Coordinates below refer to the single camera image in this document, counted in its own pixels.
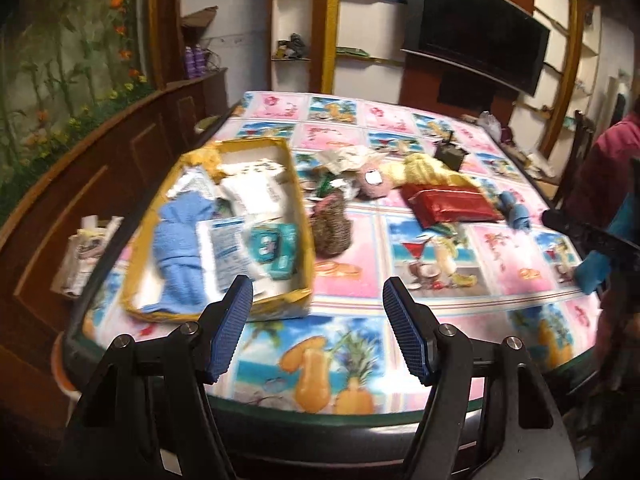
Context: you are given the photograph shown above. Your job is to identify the teal tissue pack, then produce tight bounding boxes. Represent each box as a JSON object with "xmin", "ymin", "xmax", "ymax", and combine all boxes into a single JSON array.
[{"xmin": 248, "ymin": 223, "xmax": 298, "ymax": 281}]

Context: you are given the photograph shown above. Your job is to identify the dark blue knitted towel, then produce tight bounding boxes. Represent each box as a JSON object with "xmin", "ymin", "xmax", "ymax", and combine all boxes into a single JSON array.
[{"xmin": 141, "ymin": 192, "xmax": 215, "ymax": 315}]

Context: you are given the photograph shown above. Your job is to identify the red shiny pouch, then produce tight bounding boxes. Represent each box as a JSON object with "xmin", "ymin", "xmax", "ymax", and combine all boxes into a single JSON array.
[{"xmin": 400, "ymin": 184, "xmax": 503, "ymax": 229}]

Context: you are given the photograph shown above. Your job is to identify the pink round plush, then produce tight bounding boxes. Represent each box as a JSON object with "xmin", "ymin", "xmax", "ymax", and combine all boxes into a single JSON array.
[{"xmin": 356, "ymin": 159, "xmax": 393, "ymax": 200}]

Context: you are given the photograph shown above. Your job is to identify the yellow fluffy towel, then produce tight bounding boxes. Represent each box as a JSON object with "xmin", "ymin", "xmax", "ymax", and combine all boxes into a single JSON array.
[{"xmin": 378, "ymin": 153, "xmax": 476, "ymax": 188}]

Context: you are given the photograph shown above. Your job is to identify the light blue cloth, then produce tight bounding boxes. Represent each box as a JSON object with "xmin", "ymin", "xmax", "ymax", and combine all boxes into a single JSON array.
[{"xmin": 498, "ymin": 191, "xmax": 530, "ymax": 233}]

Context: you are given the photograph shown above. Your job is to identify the white plastic wipes pack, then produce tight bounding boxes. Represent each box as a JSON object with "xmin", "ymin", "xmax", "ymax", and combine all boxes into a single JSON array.
[{"xmin": 220, "ymin": 174, "xmax": 286, "ymax": 223}]

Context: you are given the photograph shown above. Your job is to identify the green white sachet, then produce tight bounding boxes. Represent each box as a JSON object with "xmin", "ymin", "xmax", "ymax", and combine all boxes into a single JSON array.
[{"xmin": 314, "ymin": 174, "xmax": 359, "ymax": 200}]

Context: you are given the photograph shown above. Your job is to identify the person in maroon jacket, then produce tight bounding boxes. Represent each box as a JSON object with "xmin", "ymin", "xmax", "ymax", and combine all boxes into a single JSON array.
[{"xmin": 564, "ymin": 98, "xmax": 640, "ymax": 361}]

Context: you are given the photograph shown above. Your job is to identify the yellow cardboard box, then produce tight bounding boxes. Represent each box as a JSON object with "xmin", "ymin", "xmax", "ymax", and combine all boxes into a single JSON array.
[{"xmin": 120, "ymin": 138, "xmax": 314, "ymax": 323}]

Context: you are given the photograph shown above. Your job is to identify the white clear packet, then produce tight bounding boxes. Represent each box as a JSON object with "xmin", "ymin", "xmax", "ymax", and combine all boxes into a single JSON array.
[{"xmin": 196, "ymin": 217, "xmax": 269, "ymax": 301}]

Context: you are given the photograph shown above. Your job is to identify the colourful printed tablecloth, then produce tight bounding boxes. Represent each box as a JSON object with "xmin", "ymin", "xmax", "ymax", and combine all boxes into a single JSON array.
[{"xmin": 79, "ymin": 90, "xmax": 601, "ymax": 416}]

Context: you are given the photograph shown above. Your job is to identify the white dotted tissue pack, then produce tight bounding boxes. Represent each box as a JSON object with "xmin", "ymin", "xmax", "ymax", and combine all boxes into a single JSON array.
[{"xmin": 219, "ymin": 158, "xmax": 285, "ymax": 179}]

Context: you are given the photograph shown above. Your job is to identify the stack of papers on cabinet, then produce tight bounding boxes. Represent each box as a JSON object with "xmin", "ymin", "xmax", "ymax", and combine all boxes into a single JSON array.
[{"xmin": 51, "ymin": 214, "xmax": 124, "ymax": 299}]

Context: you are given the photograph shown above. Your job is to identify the dark wooden cabinet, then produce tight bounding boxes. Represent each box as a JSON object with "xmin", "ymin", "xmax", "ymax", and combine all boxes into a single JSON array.
[{"xmin": 1, "ymin": 70, "xmax": 229, "ymax": 440}]

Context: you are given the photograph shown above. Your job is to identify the white roll with green top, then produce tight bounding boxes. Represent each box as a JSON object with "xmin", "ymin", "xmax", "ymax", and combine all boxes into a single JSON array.
[{"xmin": 193, "ymin": 115, "xmax": 219, "ymax": 136}]

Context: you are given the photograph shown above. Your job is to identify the purple bottles on cabinet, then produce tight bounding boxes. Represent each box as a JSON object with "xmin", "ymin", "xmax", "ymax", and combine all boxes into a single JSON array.
[{"xmin": 184, "ymin": 44, "xmax": 207, "ymax": 79}]

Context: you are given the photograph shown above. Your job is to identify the black flat television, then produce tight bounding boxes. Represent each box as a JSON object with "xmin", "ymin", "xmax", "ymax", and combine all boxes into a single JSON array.
[{"xmin": 402, "ymin": 0, "xmax": 550, "ymax": 96}]

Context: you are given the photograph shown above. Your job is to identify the white and gold shelf unit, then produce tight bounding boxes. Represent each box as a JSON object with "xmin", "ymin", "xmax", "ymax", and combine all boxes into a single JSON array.
[{"xmin": 269, "ymin": 0, "xmax": 601, "ymax": 160}]

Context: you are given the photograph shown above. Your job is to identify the flower mural panel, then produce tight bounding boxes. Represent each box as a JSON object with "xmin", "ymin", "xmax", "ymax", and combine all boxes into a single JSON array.
[{"xmin": 1, "ymin": 0, "xmax": 155, "ymax": 218}]

